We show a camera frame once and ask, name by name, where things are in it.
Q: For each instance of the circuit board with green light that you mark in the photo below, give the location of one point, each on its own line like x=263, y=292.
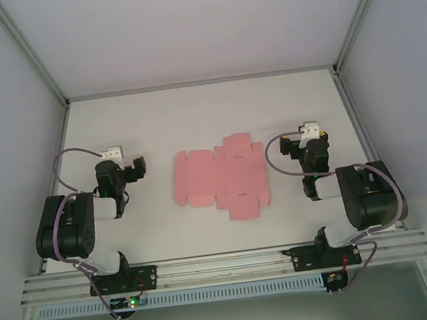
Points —
x=131, y=302

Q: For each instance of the pink paper box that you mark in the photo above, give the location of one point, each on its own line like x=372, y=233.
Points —
x=204, y=176

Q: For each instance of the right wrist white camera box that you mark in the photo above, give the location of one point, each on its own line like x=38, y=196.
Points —
x=310, y=130

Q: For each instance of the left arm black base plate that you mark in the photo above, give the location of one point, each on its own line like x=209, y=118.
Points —
x=149, y=271

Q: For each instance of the aluminium table side rail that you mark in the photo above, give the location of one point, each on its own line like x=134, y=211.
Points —
x=63, y=142
x=351, y=113

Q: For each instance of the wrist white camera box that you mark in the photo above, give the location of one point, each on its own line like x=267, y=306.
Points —
x=310, y=130
x=114, y=152

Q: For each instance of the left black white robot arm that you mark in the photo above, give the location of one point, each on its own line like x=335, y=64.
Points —
x=67, y=230

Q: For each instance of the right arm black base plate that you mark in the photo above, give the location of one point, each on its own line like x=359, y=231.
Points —
x=306, y=259

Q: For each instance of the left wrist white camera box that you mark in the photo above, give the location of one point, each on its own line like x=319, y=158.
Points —
x=114, y=152

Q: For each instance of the small green circuit board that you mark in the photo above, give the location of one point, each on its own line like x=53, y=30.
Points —
x=334, y=278

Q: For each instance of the aluminium frame corner post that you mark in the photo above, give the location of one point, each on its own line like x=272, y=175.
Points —
x=358, y=12
x=27, y=50

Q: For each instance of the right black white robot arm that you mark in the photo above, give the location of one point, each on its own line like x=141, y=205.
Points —
x=372, y=196

